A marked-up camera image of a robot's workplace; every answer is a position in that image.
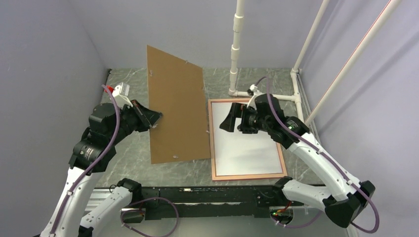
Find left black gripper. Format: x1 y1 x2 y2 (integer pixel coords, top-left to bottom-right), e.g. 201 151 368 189
108 99 163 145

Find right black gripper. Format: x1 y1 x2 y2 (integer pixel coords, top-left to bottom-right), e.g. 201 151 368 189
220 102 272 133

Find wooden picture frame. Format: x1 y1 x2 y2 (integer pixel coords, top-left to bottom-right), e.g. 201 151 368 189
207 98 288 182

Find brown backing board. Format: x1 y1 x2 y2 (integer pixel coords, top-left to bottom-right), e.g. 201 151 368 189
146 45 210 164

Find sunset landscape photo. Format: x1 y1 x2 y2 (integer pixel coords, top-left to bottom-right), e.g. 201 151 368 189
211 101 284 176

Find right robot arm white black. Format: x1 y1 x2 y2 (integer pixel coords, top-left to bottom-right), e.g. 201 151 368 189
219 94 379 233

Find white pvc pipe stand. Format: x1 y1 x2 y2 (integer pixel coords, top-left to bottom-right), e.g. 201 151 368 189
228 0 400 125

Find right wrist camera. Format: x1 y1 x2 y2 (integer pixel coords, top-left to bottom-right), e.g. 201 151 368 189
247 84 262 109

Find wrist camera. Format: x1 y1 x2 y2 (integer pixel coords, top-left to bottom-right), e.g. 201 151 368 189
107 82 132 109
247 84 262 109

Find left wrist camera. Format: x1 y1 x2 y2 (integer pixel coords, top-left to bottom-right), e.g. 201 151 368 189
107 82 132 109

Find aluminium extrusion rail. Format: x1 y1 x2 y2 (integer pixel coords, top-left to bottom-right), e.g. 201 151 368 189
52 186 361 237

